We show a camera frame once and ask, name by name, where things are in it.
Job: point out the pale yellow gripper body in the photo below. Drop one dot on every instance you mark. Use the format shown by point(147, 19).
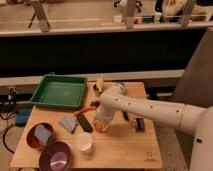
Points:
point(104, 121)

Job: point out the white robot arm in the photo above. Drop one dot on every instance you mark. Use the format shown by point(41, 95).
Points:
point(193, 120)

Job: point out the white paper cup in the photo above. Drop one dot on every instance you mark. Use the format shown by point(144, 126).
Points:
point(84, 142)

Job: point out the bunch of dark grapes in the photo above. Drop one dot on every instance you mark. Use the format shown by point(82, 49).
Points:
point(95, 104)

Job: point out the black remote control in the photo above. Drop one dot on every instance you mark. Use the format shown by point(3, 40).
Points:
point(86, 126)

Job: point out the red chili pepper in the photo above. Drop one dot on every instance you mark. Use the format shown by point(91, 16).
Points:
point(82, 110)

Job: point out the green plastic tray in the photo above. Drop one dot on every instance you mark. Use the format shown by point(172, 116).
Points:
point(60, 91)

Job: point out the purple bowl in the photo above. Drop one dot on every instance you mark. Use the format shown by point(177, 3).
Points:
point(55, 157)

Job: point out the blue sponge in bowl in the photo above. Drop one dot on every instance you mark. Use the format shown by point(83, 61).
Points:
point(42, 134)

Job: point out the brown bowl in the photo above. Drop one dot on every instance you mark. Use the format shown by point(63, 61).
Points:
point(33, 142)

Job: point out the blue box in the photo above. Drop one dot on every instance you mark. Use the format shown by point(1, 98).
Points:
point(22, 116)

